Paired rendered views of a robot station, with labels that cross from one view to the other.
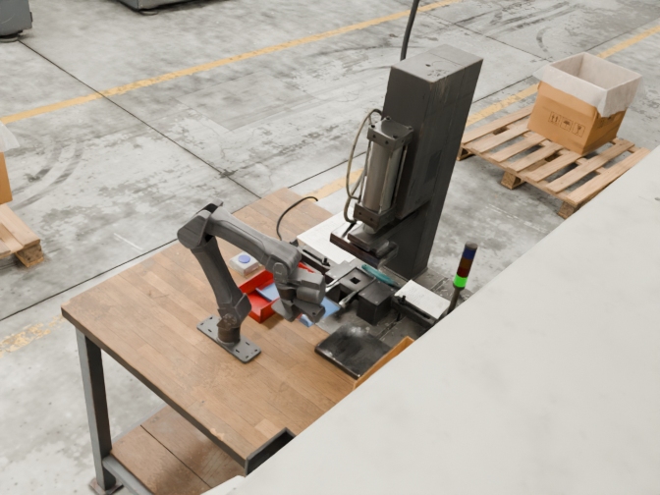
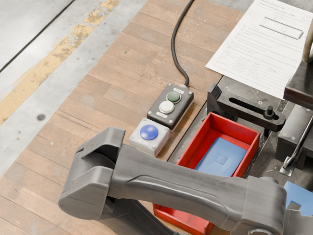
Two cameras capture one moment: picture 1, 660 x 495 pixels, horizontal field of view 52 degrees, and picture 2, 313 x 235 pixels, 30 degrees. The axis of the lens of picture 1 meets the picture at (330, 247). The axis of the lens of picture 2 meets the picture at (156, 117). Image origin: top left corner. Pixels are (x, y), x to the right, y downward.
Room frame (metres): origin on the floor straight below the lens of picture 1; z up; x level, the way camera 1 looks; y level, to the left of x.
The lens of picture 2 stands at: (0.95, 0.23, 1.98)
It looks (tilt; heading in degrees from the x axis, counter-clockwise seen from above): 53 degrees down; 1
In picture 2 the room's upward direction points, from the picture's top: 6 degrees counter-clockwise
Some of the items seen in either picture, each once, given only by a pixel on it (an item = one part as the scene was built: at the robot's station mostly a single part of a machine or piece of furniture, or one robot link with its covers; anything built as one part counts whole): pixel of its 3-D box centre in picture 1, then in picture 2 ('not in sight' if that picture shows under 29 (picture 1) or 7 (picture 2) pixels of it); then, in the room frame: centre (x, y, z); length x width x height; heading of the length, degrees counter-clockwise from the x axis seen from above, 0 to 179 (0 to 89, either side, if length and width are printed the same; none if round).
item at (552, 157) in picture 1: (553, 153); not in sight; (4.53, -1.51, 0.07); 1.20 x 1.00 x 0.14; 140
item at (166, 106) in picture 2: not in sight; (166, 108); (1.75, 0.22, 0.93); 0.03 x 0.03 x 0.02
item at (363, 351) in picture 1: (355, 351); not in sight; (1.38, -0.12, 0.91); 0.17 x 0.16 x 0.02; 57
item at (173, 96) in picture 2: not in sight; (173, 98); (1.78, 0.21, 0.93); 0.03 x 0.03 x 0.02
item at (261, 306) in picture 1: (274, 288); (207, 173); (1.57, 0.15, 0.93); 0.25 x 0.12 x 0.06; 147
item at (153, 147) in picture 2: (244, 266); (150, 140); (1.69, 0.27, 0.90); 0.07 x 0.07 x 0.06; 57
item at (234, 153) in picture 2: (281, 287); (214, 166); (1.59, 0.13, 0.92); 0.15 x 0.07 x 0.03; 143
